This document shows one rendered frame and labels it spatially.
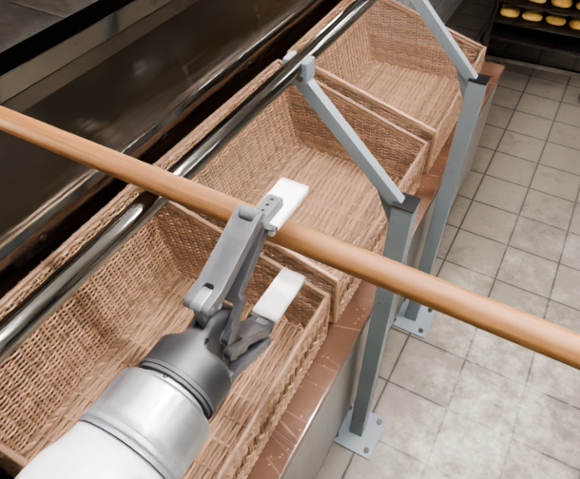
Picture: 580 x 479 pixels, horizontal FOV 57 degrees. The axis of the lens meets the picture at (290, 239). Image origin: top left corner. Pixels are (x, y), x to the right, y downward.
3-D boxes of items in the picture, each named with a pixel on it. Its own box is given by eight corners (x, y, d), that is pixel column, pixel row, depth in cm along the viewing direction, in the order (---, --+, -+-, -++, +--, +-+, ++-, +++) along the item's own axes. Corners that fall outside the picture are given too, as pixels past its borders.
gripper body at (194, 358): (124, 350, 42) (193, 271, 48) (145, 400, 49) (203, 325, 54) (202, 392, 40) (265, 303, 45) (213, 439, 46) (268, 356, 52)
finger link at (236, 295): (197, 327, 49) (189, 328, 47) (241, 211, 48) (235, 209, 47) (233, 345, 47) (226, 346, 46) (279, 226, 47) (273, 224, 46)
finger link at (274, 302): (275, 320, 57) (276, 324, 58) (306, 276, 61) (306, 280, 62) (251, 310, 58) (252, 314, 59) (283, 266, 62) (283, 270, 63)
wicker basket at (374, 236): (165, 250, 138) (145, 165, 117) (278, 136, 171) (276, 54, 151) (336, 329, 121) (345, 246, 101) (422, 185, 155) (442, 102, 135)
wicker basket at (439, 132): (282, 131, 173) (281, 50, 153) (352, 55, 207) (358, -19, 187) (429, 178, 157) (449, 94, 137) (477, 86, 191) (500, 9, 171)
